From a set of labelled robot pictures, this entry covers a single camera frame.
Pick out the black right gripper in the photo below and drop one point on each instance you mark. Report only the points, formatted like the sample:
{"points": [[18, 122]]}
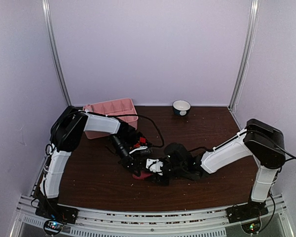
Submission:
{"points": [[155, 177]]}

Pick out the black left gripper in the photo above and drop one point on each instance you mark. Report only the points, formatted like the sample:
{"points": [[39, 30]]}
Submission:
{"points": [[128, 161]]}

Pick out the maroon purple striped sock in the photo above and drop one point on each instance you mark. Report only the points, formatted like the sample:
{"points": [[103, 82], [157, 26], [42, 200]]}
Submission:
{"points": [[144, 175]]}

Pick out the black red yellow argyle sock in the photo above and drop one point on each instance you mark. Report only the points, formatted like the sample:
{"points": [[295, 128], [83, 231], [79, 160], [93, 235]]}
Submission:
{"points": [[141, 141]]}

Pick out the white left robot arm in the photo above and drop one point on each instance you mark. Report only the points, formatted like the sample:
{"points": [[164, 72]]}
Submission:
{"points": [[65, 137]]}

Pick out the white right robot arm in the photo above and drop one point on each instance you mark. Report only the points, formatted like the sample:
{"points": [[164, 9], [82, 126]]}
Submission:
{"points": [[257, 139]]}

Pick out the pink divided organizer tray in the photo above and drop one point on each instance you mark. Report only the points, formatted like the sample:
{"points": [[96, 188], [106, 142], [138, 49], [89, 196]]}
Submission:
{"points": [[113, 107]]}

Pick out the dark blue white bowl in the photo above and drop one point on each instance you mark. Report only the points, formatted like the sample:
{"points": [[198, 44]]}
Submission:
{"points": [[181, 107]]}

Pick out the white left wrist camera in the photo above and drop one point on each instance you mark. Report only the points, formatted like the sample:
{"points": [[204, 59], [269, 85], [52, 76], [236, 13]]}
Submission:
{"points": [[138, 149]]}

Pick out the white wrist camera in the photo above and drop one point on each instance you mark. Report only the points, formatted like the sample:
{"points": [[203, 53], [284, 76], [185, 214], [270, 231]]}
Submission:
{"points": [[154, 166], [138, 149]]}

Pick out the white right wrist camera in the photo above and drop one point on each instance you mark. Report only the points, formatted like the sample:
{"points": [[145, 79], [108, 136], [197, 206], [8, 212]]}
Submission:
{"points": [[154, 166]]}

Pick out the front aluminium rail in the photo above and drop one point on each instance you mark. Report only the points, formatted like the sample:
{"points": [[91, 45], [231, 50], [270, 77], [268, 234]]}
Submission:
{"points": [[210, 222]]}

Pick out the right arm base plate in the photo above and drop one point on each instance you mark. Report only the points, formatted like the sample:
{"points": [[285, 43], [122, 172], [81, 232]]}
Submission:
{"points": [[243, 212]]}

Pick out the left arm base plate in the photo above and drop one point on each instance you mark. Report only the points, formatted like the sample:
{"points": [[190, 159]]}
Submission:
{"points": [[63, 214]]}

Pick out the left aluminium frame post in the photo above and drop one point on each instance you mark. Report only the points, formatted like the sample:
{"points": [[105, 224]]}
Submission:
{"points": [[54, 51]]}

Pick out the aluminium frame post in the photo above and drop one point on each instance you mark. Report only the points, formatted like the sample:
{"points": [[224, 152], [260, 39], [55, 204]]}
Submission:
{"points": [[54, 51], [244, 63]]}

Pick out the right aluminium frame post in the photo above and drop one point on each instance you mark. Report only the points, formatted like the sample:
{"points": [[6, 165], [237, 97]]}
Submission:
{"points": [[244, 63]]}

